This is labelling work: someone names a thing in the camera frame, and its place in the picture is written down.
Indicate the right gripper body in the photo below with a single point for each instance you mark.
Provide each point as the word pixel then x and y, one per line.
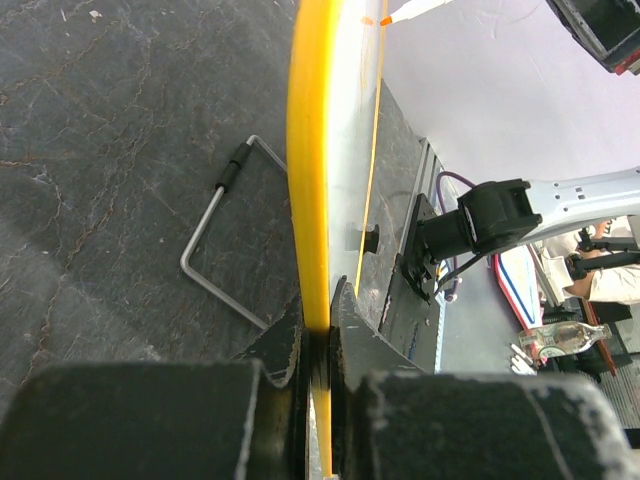
pixel 608 30

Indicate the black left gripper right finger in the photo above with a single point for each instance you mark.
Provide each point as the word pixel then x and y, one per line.
pixel 391 420

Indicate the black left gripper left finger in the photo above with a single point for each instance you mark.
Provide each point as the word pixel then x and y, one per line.
pixel 243 418

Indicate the white marker with yellow cap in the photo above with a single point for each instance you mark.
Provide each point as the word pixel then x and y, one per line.
pixel 412 9

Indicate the whiteboard with yellow frame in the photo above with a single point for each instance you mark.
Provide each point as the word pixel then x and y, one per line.
pixel 333 105

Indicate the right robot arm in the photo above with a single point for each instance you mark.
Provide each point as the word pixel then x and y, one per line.
pixel 494 217

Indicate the whiteboard metal stand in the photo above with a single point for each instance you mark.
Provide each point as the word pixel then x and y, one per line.
pixel 242 245

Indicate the clear plastic bottle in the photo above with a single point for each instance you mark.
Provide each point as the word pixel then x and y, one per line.
pixel 565 338

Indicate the person at desk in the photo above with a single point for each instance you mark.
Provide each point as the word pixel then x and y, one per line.
pixel 619 284

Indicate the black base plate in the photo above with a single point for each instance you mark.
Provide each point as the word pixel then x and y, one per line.
pixel 413 315

